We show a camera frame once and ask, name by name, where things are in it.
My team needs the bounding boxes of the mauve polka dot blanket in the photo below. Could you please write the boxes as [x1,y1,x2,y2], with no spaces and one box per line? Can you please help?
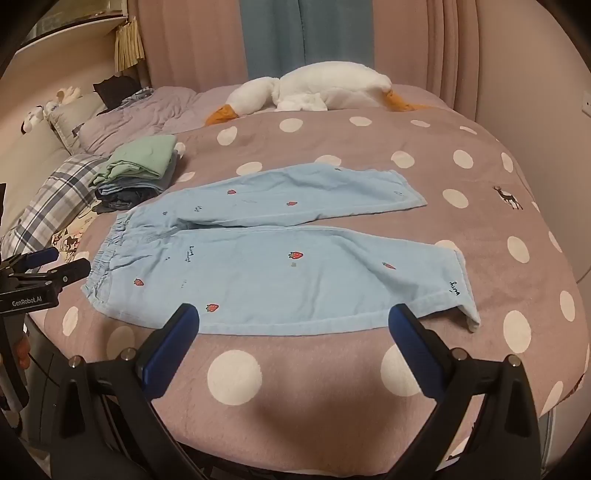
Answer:
[28,108,591,462]

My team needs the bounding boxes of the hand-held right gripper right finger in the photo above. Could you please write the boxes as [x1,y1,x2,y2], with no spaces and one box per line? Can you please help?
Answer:
[388,304,542,480]

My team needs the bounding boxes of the yellow fringed cloth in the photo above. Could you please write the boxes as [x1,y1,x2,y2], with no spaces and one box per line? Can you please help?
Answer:
[113,17,146,72]

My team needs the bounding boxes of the black garment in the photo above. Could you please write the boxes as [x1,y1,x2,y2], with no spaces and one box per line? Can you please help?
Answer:
[92,76,141,109]

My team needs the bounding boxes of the white black plush toy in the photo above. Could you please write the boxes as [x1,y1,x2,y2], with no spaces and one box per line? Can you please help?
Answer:
[21,104,49,134]

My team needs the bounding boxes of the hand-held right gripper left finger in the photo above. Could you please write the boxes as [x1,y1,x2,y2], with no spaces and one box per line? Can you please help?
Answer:
[55,302,200,480]

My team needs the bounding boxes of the cream plush toy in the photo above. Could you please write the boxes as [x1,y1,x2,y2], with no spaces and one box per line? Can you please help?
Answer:
[44,85,84,112]

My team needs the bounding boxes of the dark folded garment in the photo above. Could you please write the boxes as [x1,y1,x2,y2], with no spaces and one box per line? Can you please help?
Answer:
[92,187,158,214]

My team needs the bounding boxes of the white goose plush toy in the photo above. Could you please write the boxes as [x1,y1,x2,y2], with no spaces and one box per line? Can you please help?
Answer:
[205,61,432,126]

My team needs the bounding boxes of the blue checked shirt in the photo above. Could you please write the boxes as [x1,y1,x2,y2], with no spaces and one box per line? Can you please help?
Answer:
[122,87,155,106]

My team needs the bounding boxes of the pink curtain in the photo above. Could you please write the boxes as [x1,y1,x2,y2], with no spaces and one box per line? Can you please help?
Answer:
[127,0,492,116]

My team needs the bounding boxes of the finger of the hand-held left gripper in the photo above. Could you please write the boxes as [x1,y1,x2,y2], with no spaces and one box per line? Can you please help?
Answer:
[9,257,92,286]
[0,247,61,274]

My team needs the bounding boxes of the cartoon print cloth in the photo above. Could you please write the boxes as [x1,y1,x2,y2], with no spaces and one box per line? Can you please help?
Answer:
[48,215,100,252]

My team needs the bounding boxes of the teal curtain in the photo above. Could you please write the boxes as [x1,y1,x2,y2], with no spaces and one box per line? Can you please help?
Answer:
[239,0,342,81]

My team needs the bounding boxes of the plaid pillow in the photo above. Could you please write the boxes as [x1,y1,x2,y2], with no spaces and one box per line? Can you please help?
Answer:
[0,154,109,259]

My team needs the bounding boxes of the person's left hand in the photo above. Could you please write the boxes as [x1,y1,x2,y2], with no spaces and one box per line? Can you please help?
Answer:
[14,337,31,371]

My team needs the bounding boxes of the large beige pillow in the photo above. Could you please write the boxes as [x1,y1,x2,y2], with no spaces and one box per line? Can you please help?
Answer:
[0,117,70,227]

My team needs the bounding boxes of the light blue strawberry pants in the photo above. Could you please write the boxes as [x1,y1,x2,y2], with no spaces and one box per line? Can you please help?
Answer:
[81,162,481,337]

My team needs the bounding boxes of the lilac quilt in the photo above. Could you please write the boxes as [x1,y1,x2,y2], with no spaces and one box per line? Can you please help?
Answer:
[78,87,241,155]

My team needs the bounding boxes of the green folded garment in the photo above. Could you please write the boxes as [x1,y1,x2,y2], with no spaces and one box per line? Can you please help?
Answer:
[90,135,181,186]

